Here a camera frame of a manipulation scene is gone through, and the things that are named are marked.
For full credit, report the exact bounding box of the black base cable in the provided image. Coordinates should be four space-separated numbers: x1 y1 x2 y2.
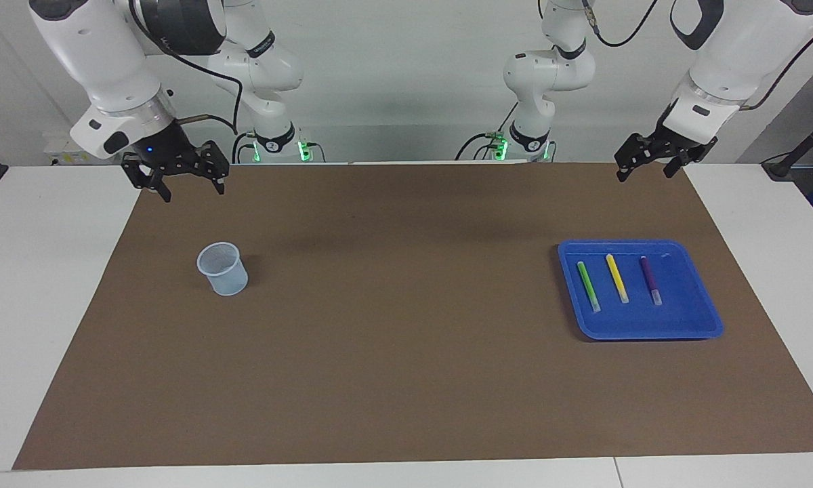
232 132 258 163
455 102 519 161

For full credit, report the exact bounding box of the green pen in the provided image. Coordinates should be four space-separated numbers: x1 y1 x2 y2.
577 260 602 313

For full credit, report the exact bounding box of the purple pen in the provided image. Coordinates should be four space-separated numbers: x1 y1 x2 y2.
639 255 663 306

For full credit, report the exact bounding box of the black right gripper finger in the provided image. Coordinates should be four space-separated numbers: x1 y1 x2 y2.
190 140 231 196
121 152 172 203

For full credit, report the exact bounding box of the blue plastic tray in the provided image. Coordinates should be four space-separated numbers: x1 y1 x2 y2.
557 239 724 341

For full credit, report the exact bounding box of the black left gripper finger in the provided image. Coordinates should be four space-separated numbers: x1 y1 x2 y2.
614 133 662 182
663 138 719 179

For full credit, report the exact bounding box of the translucent plastic cup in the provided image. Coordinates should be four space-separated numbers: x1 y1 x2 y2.
196 242 249 297

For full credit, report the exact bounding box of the black stand pole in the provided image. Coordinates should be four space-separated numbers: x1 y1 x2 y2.
762 107 813 180

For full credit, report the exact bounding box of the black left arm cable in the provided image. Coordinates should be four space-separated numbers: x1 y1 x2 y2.
581 0 813 110

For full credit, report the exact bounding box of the yellow pen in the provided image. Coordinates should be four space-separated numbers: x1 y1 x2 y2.
605 253 630 304

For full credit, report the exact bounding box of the white wall box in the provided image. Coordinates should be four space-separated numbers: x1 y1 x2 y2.
44 132 102 165

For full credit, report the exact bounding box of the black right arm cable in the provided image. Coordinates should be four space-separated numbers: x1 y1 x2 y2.
129 0 245 136

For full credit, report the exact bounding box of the brown table mat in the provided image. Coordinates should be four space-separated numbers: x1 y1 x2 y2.
12 161 813 470

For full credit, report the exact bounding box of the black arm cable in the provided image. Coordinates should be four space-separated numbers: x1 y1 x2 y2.
129 0 245 136
581 0 813 110

